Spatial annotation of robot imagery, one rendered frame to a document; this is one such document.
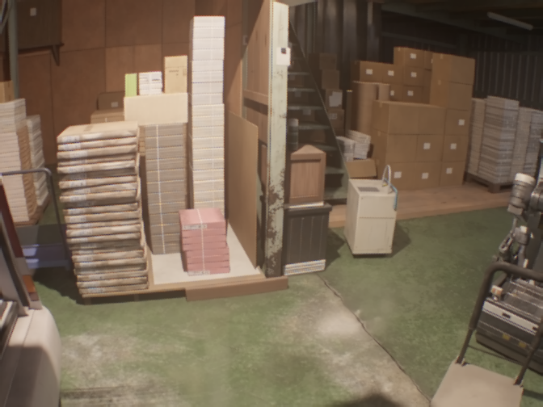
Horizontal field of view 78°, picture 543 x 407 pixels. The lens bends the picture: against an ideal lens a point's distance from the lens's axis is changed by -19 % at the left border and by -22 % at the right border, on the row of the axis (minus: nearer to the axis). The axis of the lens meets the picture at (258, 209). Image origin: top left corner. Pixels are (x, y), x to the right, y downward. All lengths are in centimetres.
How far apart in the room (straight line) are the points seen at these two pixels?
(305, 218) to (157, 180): 103
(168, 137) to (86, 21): 415
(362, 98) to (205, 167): 278
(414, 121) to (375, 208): 194
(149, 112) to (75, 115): 397
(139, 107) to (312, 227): 142
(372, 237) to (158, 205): 160
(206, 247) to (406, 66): 466
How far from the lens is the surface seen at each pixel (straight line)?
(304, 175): 269
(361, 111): 516
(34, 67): 676
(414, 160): 492
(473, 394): 190
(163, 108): 276
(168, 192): 287
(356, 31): 689
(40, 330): 163
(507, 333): 242
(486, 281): 178
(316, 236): 287
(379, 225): 315
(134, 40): 652
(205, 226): 260
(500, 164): 557
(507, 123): 550
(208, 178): 289
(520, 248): 261
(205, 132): 281
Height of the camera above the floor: 145
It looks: 21 degrees down
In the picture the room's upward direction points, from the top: 1 degrees clockwise
